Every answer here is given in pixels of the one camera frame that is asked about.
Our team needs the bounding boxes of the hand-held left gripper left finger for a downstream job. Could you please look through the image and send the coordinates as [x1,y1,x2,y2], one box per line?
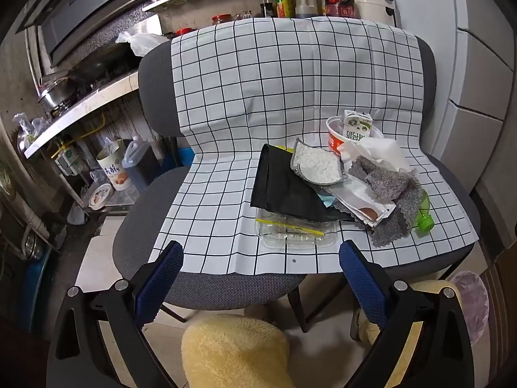
[46,240,186,388]

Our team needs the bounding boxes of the white tissue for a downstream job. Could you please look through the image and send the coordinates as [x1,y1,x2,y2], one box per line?
[339,136,410,172]

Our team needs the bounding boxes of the green plastic bottle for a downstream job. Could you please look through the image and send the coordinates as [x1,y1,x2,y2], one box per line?
[414,190,435,237]

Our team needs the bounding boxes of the silver foil wrapper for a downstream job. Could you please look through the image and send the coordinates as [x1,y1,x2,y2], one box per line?
[323,180,396,227]

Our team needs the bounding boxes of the clear plastic container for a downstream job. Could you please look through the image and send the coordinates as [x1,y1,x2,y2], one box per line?
[255,206,338,249]

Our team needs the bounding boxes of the round tin can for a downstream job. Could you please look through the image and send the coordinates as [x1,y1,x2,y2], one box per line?
[96,139,132,190]

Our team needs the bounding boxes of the blue barrel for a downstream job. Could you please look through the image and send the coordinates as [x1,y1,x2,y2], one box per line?
[22,246,55,332]

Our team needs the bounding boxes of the round tin lid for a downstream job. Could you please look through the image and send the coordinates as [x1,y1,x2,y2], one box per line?
[87,183,114,210]

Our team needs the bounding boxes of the white refrigerator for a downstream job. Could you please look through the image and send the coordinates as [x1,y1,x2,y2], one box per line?
[377,0,517,227]

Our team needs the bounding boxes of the yellow gas hose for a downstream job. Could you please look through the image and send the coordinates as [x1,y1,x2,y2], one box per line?
[50,113,108,158]

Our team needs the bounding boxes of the dark vinegar jug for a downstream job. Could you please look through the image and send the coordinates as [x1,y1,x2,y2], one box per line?
[295,0,321,19]

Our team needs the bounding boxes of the green yellow label bottle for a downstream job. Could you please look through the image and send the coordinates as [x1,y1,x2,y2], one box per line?
[275,0,297,19]

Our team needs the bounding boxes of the grey fluffy cloth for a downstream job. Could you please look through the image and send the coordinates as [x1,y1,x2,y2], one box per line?
[335,156,423,248]

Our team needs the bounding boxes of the white black checkered cloth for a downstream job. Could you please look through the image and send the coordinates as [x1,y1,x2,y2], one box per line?
[147,17,473,275]

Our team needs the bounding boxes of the steel pot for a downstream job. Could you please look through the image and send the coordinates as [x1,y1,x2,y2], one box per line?
[38,77,79,112]

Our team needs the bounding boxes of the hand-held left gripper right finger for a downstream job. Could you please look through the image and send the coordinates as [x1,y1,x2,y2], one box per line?
[338,239,475,388]

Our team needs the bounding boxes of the white plastic bag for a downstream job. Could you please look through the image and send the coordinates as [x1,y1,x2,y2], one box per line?
[116,30,168,57]

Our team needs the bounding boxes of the white green milk carton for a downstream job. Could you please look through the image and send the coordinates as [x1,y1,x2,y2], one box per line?
[338,109,373,144]

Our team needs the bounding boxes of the red instant noodle cup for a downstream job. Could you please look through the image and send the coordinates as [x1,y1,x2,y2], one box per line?
[325,115,384,156]

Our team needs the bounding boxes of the black range hood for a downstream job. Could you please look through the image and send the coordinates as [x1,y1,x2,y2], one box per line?
[16,0,152,69]

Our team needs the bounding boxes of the grey office chair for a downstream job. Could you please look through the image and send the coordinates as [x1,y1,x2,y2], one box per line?
[112,34,481,334]

